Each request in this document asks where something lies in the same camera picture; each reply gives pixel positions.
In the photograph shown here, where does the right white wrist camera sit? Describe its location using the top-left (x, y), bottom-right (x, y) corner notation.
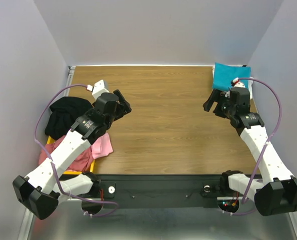
top-left (229, 78), bottom-right (249, 94)

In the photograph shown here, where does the light pink t shirt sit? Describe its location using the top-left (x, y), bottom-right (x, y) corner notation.
top-left (91, 133), bottom-right (113, 160)

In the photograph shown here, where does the aluminium frame rail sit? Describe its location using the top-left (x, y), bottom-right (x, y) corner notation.
top-left (17, 66), bottom-right (76, 240)

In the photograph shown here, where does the yellow plastic bin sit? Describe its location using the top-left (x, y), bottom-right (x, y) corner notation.
top-left (46, 134), bottom-right (97, 175)

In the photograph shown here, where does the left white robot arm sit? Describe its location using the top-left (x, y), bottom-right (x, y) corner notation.
top-left (12, 89), bottom-right (132, 220)

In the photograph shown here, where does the dark red t shirt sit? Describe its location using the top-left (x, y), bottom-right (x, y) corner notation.
top-left (44, 135), bottom-right (94, 172)

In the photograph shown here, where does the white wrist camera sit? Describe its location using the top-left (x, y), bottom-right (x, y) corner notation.
top-left (86, 79), bottom-right (110, 100)
top-left (229, 78), bottom-right (249, 94)

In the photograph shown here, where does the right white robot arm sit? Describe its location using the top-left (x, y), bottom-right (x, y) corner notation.
top-left (203, 87), bottom-right (297, 216)

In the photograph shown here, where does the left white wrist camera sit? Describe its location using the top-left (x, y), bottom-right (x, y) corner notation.
top-left (86, 79), bottom-right (110, 100)

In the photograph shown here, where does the black t shirt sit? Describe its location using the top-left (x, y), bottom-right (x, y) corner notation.
top-left (44, 96), bottom-right (93, 140)

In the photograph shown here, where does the teal folded t shirt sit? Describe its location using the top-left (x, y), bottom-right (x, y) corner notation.
top-left (212, 62), bottom-right (252, 92)

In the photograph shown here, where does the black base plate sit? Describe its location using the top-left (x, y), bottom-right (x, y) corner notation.
top-left (82, 174), bottom-right (237, 209)

